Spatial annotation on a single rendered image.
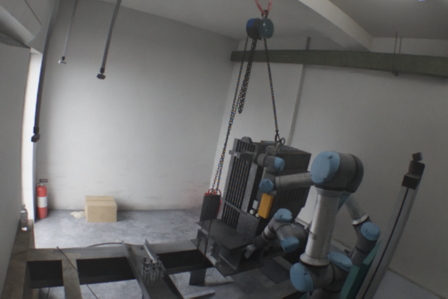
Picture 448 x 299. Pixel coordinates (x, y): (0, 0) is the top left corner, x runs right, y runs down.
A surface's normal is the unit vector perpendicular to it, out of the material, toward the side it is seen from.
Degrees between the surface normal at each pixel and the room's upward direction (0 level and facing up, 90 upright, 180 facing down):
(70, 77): 90
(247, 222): 90
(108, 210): 90
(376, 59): 90
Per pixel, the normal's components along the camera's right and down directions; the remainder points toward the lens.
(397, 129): -0.80, -0.09
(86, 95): 0.57, 0.22
